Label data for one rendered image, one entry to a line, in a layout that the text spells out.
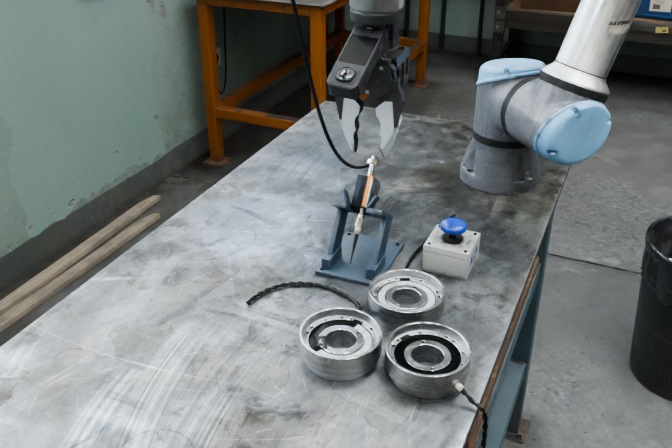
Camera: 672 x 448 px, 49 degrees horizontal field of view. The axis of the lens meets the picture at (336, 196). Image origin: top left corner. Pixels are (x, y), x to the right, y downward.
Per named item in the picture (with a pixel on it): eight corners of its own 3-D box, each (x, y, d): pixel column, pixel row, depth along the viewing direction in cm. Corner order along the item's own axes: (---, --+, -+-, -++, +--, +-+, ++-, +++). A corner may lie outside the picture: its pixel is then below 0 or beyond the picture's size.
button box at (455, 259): (467, 280, 110) (469, 252, 107) (421, 270, 112) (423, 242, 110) (480, 254, 116) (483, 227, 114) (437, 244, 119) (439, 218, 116)
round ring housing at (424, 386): (367, 367, 92) (367, 341, 91) (428, 336, 98) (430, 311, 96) (423, 416, 85) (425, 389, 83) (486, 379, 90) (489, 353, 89)
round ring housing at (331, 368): (354, 396, 88) (354, 370, 86) (283, 365, 93) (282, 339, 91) (396, 349, 96) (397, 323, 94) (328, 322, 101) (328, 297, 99)
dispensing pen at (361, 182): (337, 259, 109) (361, 150, 110) (345, 261, 113) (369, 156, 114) (350, 263, 108) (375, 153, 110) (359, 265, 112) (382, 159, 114)
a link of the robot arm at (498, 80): (513, 114, 143) (521, 46, 137) (556, 139, 132) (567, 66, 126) (460, 123, 139) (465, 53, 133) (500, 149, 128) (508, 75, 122)
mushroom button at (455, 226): (460, 259, 110) (463, 230, 108) (435, 253, 112) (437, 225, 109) (467, 246, 113) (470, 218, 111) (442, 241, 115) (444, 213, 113)
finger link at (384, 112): (412, 144, 111) (404, 86, 108) (400, 160, 107) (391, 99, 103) (393, 145, 113) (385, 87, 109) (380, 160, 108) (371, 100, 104)
